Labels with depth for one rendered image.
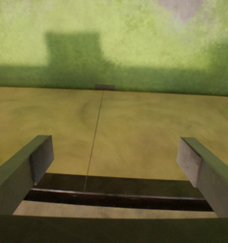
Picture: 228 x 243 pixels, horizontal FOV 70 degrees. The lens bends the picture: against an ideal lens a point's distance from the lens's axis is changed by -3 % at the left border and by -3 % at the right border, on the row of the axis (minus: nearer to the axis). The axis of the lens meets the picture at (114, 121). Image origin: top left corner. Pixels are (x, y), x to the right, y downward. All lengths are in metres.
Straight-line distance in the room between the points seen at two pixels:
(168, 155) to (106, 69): 0.67
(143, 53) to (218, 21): 0.42
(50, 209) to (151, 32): 0.97
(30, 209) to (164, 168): 0.49
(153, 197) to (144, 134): 0.30
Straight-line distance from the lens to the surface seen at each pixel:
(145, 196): 0.63
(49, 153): 0.17
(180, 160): 0.17
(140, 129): 0.82
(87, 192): 0.63
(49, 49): 1.18
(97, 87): 1.19
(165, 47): 1.11
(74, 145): 0.76
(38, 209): 0.64
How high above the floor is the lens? 1.03
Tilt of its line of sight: 49 degrees down
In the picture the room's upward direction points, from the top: 175 degrees counter-clockwise
